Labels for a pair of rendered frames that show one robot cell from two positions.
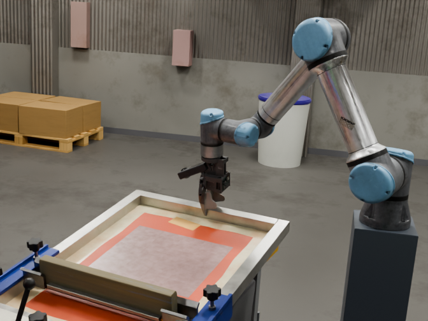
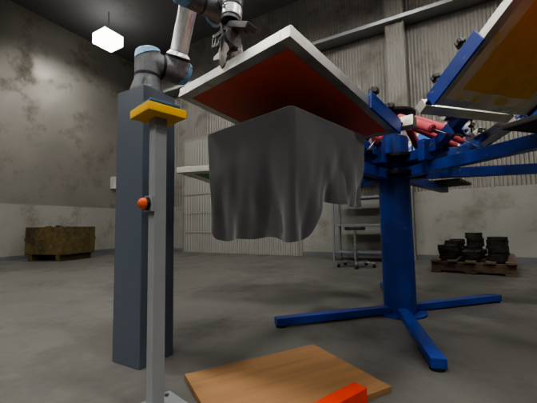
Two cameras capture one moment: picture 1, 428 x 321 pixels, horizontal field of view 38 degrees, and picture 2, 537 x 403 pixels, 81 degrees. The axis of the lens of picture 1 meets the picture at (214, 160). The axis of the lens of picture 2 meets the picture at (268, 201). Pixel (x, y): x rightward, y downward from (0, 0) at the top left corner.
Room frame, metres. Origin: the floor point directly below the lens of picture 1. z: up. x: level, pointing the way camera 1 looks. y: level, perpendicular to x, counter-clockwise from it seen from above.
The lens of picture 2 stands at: (2.95, 0.48, 0.57)
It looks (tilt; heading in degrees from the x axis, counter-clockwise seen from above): 5 degrees up; 199
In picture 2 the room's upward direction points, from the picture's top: 1 degrees counter-clockwise
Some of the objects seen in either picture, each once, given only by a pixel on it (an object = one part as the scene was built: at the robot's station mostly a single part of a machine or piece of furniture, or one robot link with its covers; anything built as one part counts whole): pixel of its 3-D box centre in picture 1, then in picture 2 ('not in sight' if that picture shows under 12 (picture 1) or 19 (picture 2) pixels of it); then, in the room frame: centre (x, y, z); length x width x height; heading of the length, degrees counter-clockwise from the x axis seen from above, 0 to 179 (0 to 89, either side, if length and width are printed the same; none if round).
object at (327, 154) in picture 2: not in sight; (332, 180); (1.79, 0.33, 0.74); 0.46 x 0.04 x 0.42; 156
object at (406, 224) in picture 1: (386, 206); (147, 85); (1.76, -0.53, 1.25); 0.15 x 0.15 x 0.10
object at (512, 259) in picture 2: not in sight; (475, 250); (-1.73, 1.66, 0.22); 1.25 x 0.86 x 0.45; 159
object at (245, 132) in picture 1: (241, 132); (216, 9); (1.91, -0.08, 1.42); 0.11 x 0.11 x 0.08; 58
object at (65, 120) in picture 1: (39, 120); not in sight; (7.57, 2.22, 0.25); 1.42 x 1.02 x 0.50; 79
